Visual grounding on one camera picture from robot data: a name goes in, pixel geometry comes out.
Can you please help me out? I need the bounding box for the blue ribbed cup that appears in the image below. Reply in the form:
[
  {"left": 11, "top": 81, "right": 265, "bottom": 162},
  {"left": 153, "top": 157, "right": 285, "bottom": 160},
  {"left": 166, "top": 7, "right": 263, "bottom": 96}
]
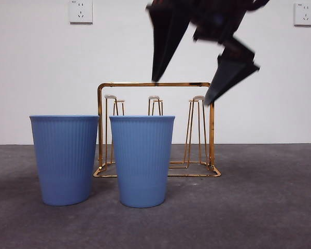
[
  {"left": 29, "top": 115, "right": 100, "bottom": 207},
  {"left": 109, "top": 115, "right": 176, "bottom": 209}
]

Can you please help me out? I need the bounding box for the gold wire cup rack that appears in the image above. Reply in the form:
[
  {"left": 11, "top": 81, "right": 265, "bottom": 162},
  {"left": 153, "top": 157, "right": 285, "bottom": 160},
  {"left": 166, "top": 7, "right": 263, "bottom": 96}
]
[{"left": 93, "top": 82, "right": 221, "bottom": 178}]

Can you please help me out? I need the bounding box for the white wall socket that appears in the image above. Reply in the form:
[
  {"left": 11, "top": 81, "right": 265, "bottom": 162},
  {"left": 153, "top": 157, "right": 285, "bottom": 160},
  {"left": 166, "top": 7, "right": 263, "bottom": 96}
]
[
  {"left": 293, "top": 2, "right": 311, "bottom": 27},
  {"left": 69, "top": 0, "right": 93, "bottom": 25}
]

